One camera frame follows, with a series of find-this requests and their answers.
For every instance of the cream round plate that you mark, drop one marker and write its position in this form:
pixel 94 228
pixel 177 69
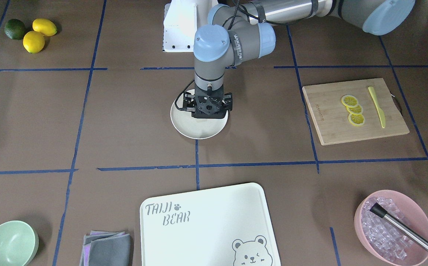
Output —
pixel 193 128

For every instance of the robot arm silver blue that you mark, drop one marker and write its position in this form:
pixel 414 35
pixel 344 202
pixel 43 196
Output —
pixel 234 35

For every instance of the white bear tray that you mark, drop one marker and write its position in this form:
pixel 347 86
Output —
pixel 224 226

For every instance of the bamboo cutting board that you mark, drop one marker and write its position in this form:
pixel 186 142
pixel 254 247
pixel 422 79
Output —
pixel 345 112

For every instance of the lemon slice top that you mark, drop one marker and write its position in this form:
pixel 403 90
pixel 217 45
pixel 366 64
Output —
pixel 349 101

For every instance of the lemon slice middle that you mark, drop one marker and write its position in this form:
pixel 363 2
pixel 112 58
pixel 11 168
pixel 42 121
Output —
pixel 355 110

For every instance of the grey folded cloth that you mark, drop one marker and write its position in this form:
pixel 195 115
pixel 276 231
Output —
pixel 106 248

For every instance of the yellow plastic knife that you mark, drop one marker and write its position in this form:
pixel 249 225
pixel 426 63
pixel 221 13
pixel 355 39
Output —
pixel 380 112

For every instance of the metal tongs black tip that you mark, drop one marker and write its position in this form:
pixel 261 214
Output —
pixel 383 214

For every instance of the yellow lemon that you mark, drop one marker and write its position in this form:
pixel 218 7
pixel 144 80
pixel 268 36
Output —
pixel 33 42
pixel 45 27

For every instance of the pink bowl with ice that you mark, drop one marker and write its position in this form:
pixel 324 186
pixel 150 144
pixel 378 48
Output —
pixel 385 223

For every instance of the dark green avocado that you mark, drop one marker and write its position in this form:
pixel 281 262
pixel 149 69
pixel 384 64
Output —
pixel 15 29

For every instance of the mint green bowl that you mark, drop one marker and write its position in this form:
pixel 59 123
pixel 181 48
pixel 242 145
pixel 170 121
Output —
pixel 19 243

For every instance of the white camera post base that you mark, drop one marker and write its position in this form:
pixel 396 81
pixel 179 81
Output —
pixel 182 18

